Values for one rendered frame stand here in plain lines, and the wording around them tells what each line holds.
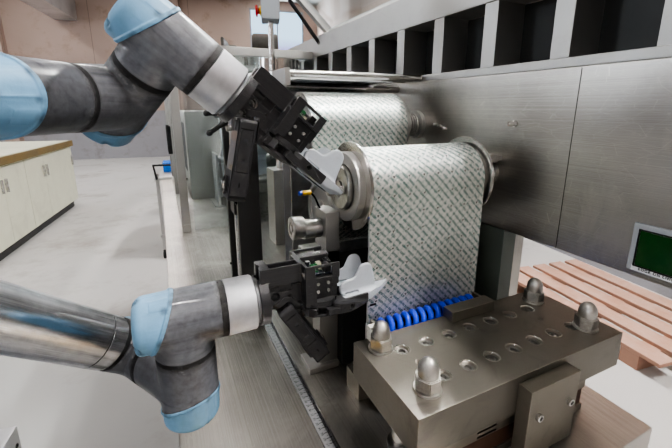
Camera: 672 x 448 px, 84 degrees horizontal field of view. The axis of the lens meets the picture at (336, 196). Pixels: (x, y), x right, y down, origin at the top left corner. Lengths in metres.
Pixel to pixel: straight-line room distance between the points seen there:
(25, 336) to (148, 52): 0.35
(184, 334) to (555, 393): 0.49
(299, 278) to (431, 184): 0.26
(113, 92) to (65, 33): 11.86
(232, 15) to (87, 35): 3.73
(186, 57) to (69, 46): 11.83
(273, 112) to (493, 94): 0.46
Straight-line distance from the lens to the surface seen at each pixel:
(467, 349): 0.62
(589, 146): 0.70
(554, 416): 0.67
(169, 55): 0.49
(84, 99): 0.47
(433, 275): 0.69
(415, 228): 0.63
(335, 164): 0.55
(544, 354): 0.66
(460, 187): 0.68
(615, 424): 0.80
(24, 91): 0.43
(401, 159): 0.61
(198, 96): 0.50
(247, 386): 0.75
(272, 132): 0.50
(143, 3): 0.49
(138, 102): 0.52
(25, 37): 12.61
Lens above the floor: 1.38
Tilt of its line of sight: 13 degrees down
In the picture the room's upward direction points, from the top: straight up
